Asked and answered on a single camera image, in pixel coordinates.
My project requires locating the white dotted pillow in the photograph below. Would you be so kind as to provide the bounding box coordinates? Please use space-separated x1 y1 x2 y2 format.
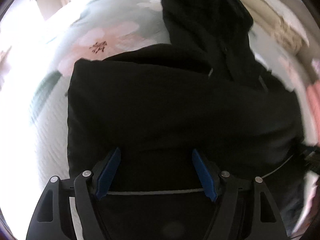
264 0 310 46

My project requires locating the pink lace folded blanket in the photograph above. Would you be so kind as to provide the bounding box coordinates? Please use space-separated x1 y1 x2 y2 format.
306 59 320 145

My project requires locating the floral green bedspread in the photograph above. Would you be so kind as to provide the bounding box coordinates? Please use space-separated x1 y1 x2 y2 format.
1 0 310 239

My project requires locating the black hooded winter jacket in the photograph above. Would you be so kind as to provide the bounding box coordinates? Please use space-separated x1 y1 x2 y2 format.
67 0 305 239

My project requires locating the beige folded quilt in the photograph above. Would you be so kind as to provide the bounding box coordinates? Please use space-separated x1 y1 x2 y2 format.
240 0 306 55

